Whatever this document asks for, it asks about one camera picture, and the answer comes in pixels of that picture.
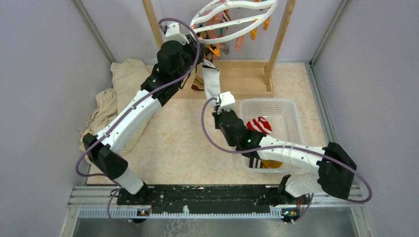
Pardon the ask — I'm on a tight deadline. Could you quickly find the red white striped sock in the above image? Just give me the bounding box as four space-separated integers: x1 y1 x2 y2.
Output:
246 116 273 135

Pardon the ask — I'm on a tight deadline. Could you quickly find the mustard yellow sock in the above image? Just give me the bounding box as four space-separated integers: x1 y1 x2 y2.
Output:
261 159 283 169

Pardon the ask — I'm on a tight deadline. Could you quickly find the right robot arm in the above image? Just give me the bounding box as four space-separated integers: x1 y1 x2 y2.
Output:
212 110 357 203

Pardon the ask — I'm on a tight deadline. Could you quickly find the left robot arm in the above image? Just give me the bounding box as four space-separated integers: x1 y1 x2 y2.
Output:
83 36 205 204

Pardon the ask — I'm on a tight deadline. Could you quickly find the white round clip hanger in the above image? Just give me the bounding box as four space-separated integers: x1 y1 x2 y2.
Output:
190 0 279 44

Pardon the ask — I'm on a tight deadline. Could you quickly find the beige striped ribbed sock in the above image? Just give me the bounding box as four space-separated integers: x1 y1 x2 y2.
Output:
191 75 205 91

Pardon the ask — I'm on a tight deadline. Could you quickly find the orange clothes clip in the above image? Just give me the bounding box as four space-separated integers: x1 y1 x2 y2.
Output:
209 43 221 57

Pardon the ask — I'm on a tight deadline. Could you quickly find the beige crumpled cloth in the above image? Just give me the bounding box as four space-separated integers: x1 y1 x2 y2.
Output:
79 58 155 161

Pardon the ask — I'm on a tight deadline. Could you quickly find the white perforated plastic basket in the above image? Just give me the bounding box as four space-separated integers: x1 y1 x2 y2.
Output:
239 98 305 174

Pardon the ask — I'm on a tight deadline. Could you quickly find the pink sock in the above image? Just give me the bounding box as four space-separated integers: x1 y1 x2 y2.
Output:
206 9 233 43

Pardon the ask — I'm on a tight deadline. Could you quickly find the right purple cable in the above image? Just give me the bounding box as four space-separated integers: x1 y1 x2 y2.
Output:
200 96 374 226

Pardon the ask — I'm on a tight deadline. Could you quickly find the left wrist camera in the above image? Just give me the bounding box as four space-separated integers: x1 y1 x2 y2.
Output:
160 22 189 45

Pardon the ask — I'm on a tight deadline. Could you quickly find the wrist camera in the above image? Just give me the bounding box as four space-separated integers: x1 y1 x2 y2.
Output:
215 91 235 114
160 22 189 45

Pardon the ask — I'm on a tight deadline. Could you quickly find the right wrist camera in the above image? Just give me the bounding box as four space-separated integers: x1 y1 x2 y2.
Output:
215 91 235 114

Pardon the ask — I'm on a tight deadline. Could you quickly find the wooden hanger stand frame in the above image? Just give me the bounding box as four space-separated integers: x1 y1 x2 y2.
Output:
141 0 297 99

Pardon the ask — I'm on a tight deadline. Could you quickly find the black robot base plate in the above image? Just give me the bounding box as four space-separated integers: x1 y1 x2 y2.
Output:
117 175 309 214

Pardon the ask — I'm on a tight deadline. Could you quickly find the aluminium rail front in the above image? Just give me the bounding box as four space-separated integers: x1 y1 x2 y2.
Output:
68 185 363 221

